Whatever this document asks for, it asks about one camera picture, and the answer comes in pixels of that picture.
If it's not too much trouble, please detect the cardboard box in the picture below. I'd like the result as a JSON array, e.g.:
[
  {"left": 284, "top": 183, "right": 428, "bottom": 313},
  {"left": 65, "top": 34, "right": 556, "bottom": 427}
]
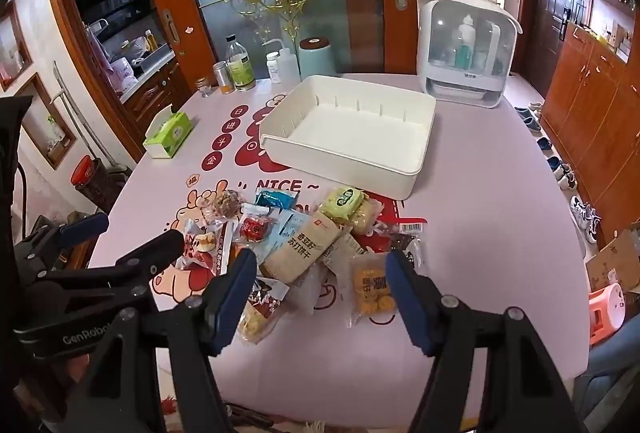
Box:
[{"left": 585, "top": 230, "right": 640, "bottom": 294}]

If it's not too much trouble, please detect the yellow cookie clear packet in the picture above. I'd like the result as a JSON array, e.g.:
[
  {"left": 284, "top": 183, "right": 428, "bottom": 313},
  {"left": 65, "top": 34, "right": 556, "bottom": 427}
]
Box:
[{"left": 347, "top": 253, "right": 401, "bottom": 326}]

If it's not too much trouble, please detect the pink plastic stool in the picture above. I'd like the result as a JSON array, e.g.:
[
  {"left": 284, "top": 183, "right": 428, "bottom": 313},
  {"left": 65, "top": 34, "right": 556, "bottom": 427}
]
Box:
[{"left": 589, "top": 283, "right": 626, "bottom": 346}]

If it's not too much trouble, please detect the green tissue box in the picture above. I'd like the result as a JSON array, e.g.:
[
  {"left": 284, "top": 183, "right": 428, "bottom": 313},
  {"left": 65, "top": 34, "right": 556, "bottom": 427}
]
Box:
[{"left": 143, "top": 105, "right": 193, "bottom": 160}]

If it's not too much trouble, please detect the white squeeze bottle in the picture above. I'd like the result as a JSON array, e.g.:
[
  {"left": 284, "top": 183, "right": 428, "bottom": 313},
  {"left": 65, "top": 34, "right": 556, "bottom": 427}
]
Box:
[{"left": 262, "top": 38, "right": 301, "bottom": 84}]

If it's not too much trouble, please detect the mint canister brown lid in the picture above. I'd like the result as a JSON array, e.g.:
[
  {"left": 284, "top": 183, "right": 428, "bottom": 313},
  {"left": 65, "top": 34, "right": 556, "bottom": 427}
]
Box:
[{"left": 298, "top": 38, "right": 337, "bottom": 81}]

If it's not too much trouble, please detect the black cable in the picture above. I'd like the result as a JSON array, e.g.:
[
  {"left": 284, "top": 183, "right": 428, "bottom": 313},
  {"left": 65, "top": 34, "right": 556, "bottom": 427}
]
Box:
[{"left": 15, "top": 163, "right": 31, "bottom": 234}]

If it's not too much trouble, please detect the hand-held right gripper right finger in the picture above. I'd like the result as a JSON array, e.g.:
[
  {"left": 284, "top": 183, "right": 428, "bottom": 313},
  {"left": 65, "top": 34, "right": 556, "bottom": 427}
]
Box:
[{"left": 385, "top": 250, "right": 576, "bottom": 433}]

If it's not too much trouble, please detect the beige cracker packet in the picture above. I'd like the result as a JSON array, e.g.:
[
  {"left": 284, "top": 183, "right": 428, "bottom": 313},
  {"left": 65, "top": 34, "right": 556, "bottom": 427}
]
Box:
[{"left": 260, "top": 213, "right": 341, "bottom": 286}]

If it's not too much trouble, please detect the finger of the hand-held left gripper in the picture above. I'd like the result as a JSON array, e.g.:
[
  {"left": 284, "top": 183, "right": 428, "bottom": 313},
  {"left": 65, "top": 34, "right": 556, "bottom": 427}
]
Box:
[
  {"left": 15, "top": 213, "right": 110, "bottom": 259},
  {"left": 25, "top": 229, "right": 186, "bottom": 314}
]

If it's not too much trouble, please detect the yellow-label cookie packet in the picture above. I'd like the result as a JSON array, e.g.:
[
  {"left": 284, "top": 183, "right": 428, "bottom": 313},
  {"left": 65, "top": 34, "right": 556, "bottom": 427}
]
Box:
[{"left": 320, "top": 187, "right": 383, "bottom": 236}]

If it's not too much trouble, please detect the light blue cracker packet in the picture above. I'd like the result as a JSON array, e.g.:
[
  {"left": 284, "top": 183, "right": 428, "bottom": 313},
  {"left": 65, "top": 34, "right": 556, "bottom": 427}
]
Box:
[{"left": 272, "top": 208, "right": 313, "bottom": 254}]

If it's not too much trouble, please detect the glass bottle green label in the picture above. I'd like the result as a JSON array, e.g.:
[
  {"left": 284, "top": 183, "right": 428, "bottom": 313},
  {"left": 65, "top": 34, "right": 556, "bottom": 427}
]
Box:
[{"left": 223, "top": 35, "right": 257, "bottom": 92}]

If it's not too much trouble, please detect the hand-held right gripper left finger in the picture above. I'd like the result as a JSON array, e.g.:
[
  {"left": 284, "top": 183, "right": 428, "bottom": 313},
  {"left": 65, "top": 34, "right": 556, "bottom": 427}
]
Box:
[{"left": 47, "top": 248, "right": 258, "bottom": 433}]

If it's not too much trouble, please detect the red round snack packet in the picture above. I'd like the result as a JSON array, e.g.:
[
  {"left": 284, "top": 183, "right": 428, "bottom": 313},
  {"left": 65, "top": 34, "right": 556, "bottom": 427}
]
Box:
[{"left": 235, "top": 213, "right": 276, "bottom": 246}]

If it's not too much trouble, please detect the white pump bottle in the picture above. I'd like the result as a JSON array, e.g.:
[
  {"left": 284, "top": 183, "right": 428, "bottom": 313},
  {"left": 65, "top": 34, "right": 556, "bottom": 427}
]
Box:
[{"left": 457, "top": 13, "right": 478, "bottom": 66}]

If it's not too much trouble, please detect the red-lidded plastic jar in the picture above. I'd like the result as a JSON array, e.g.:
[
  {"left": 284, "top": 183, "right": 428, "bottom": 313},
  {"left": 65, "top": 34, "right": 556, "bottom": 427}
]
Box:
[{"left": 70, "top": 155, "right": 121, "bottom": 214}]

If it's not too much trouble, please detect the glass spice jar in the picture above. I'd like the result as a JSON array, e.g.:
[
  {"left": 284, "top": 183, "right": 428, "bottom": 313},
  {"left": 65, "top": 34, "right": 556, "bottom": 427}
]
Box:
[{"left": 213, "top": 61, "right": 235, "bottom": 94}]

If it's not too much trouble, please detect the dark brown snack packet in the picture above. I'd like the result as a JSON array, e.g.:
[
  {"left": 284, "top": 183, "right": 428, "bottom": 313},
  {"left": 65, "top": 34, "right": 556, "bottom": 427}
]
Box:
[{"left": 385, "top": 218, "right": 428, "bottom": 264}]

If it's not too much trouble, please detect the dark entrance door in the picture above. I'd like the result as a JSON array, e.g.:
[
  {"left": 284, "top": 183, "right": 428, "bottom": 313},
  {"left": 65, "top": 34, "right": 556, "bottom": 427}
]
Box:
[{"left": 530, "top": 0, "right": 576, "bottom": 78}]

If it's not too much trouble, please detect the blue snack packet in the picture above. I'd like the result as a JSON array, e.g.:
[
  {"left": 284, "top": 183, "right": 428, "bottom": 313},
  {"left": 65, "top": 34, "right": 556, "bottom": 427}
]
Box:
[{"left": 255, "top": 190, "right": 291, "bottom": 214}]

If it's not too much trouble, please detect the row of shoes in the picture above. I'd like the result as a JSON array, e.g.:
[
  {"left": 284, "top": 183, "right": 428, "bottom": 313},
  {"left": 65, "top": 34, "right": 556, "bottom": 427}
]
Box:
[{"left": 515, "top": 103, "right": 603, "bottom": 244}]

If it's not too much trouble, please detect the brown nut snack packet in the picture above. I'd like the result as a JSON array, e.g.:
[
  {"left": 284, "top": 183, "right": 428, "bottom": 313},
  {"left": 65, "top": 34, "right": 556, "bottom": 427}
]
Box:
[{"left": 212, "top": 190, "right": 243, "bottom": 219}]

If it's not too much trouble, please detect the white red snack packet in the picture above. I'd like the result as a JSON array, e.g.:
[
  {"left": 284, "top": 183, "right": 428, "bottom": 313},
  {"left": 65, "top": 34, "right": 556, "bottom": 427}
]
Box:
[{"left": 180, "top": 218, "right": 236, "bottom": 274}]

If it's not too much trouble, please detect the wooden shoe cabinet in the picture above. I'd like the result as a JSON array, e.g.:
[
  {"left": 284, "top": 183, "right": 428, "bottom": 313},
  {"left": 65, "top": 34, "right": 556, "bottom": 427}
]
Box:
[{"left": 542, "top": 23, "right": 640, "bottom": 239}]

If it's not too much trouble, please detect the white plastic tray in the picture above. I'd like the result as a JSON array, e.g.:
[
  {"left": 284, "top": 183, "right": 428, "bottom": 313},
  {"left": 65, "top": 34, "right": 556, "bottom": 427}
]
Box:
[{"left": 259, "top": 75, "right": 437, "bottom": 201}]

